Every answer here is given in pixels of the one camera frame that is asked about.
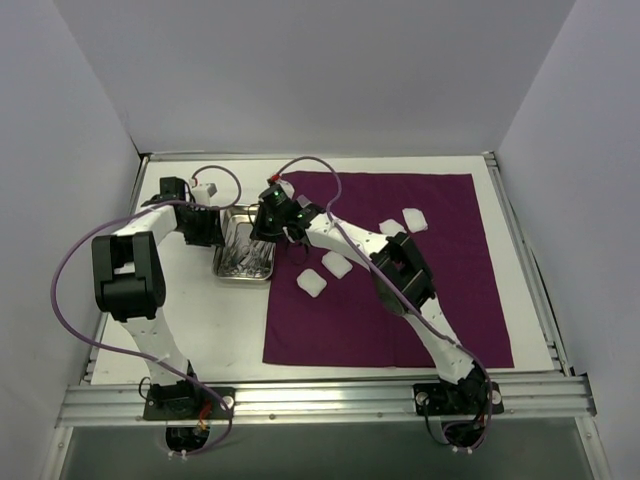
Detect steel forceps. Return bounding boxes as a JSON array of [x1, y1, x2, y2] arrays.
[[250, 241, 274, 277], [218, 241, 248, 276]]

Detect steel instrument tray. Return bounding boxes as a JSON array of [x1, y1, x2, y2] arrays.
[[212, 205, 275, 282]]

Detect white gauze pad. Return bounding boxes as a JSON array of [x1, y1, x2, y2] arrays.
[[296, 269, 327, 298], [402, 208, 429, 233], [379, 219, 406, 237], [321, 251, 353, 279]]

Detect purple surgical cloth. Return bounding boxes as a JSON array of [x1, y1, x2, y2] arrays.
[[263, 171, 514, 368]]

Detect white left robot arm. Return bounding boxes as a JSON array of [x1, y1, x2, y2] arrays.
[[91, 177, 224, 419]]

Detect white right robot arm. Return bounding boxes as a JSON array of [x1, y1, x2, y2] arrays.
[[251, 182, 490, 413]]

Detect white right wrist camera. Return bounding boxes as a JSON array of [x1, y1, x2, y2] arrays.
[[268, 174, 295, 198]]

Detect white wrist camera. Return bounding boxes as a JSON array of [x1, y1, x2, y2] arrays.
[[191, 179, 217, 207], [268, 174, 295, 198]]

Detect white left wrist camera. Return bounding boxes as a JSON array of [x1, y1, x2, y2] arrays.
[[191, 179, 217, 207]]

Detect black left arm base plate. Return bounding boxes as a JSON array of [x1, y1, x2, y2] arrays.
[[142, 386, 236, 422]]

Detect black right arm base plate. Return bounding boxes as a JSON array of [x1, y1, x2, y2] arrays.
[[412, 381, 505, 416]]

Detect aluminium right rail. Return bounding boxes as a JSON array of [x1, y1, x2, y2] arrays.
[[482, 151, 575, 376]]

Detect aluminium rail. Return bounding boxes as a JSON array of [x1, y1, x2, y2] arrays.
[[57, 372, 596, 427], [482, 151, 575, 376]]

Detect aluminium front rail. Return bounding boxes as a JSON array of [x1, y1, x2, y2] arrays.
[[57, 372, 596, 427]]

